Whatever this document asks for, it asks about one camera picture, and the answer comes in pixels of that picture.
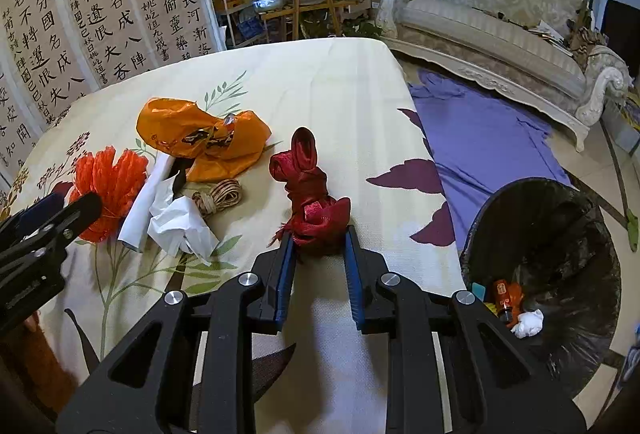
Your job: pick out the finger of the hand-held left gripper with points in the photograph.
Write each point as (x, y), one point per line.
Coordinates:
(80, 214)
(40, 209)

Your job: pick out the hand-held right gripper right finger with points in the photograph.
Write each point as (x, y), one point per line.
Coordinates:
(354, 284)

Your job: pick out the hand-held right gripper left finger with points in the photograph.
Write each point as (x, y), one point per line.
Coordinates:
(284, 279)

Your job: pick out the orange foam net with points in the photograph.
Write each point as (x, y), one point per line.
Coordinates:
(105, 184)

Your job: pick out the white paper tube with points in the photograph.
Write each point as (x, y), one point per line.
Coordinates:
(140, 214)

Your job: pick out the white paper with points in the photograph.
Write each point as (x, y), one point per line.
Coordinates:
(175, 224)

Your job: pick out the brown twine coil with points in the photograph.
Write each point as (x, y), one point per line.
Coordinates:
(220, 196)

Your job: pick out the orange plastic bag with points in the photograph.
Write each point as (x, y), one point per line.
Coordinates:
(165, 124)

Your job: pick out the red bottle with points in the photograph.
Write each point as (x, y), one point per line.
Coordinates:
(501, 296)

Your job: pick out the large red plastic bag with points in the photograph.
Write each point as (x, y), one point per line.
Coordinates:
(517, 294)

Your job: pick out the white tissue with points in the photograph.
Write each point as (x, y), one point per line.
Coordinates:
(527, 324)

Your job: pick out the black-lined trash bin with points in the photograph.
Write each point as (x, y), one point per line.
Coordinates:
(550, 224)

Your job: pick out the person's left forearm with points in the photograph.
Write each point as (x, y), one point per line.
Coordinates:
(47, 359)

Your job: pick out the purple floor cloth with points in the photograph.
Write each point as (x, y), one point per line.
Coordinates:
(475, 139)

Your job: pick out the floral tablecloth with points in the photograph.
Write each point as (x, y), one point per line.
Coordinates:
(325, 89)

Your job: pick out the calligraphy paper screen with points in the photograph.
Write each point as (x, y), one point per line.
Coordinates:
(100, 14)

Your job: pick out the small leafy potted plant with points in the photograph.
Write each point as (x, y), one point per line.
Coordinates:
(365, 30)

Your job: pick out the green slipper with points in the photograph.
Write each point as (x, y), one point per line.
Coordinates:
(634, 229)

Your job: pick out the white ornate sofa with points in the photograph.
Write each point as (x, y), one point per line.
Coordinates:
(475, 24)

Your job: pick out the pile of papers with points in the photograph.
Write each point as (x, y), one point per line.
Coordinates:
(550, 34)

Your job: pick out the storage box with fabrics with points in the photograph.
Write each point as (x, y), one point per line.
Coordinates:
(625, 114)

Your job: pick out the brown patterned cloth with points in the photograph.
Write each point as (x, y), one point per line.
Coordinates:
(587, 34)

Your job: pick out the black covered television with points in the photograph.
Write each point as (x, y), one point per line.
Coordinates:
(622, 39)

